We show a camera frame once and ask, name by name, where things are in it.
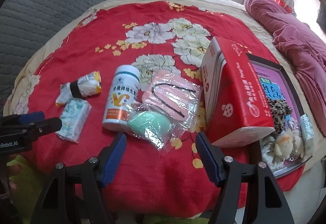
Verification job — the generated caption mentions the green tissue pack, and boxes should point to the green tissue pack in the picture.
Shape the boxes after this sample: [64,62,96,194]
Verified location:
[300,114,314,161]
[55,99,92,143]

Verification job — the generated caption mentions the green sponge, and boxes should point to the green sponge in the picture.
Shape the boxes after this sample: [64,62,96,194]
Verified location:
[126,109,176,152]

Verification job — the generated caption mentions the yellow white snack packet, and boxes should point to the yellow white snack packet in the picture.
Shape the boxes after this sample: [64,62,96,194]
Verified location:
[55,71,102,106]

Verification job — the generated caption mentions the pink mask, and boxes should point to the pink mask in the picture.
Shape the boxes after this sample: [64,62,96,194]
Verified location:
[141,70,202,130]

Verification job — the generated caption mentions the white duck plush toy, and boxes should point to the white duck plush toy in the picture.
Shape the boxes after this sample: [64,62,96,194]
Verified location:
[273,129,304,163]

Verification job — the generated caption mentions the leopard print scrunchie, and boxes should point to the leopard print scrunchie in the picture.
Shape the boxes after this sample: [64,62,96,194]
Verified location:
[267,98,292,134]

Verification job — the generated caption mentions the person hand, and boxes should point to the person hand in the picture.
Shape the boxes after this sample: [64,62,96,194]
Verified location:
[7,164,21,190]

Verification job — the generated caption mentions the green garment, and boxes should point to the green garment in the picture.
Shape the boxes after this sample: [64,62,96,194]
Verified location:
[8,155,208,223]

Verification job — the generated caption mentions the red tissue box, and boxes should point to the red tissue box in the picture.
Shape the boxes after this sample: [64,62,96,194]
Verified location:
[200,37,275,148]

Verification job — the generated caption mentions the white vitamin bottle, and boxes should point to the white vitamin bottle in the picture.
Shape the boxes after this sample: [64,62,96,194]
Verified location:
[102,65,140,131]

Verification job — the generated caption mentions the grey tray with pink book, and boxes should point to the grey tray with pink book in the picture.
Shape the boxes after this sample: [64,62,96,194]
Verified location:
[248,54,314,178]

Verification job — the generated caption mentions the red floral blanket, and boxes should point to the red floral blanket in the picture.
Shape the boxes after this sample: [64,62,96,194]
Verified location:
[21,0,306,219]

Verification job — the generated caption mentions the grey quilted headboard cushion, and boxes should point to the grey quilted headboard cushion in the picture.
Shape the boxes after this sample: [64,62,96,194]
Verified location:
[1,0,105,106]

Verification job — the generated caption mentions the beige bed sheet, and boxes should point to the beige bed sheet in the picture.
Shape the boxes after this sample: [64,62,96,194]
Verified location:
[3,0,313,119]

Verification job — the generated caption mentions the pink crumpled quilt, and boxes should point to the pink crumpled quilt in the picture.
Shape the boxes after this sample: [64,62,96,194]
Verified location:
[245,0,325,134]

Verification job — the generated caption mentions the red gift bags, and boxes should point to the red gift bags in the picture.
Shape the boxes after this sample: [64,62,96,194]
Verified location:
[273,0,294,13]

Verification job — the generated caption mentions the wall mounted television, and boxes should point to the wall mounted television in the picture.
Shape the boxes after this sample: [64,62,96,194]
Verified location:
[317,3,326,33]

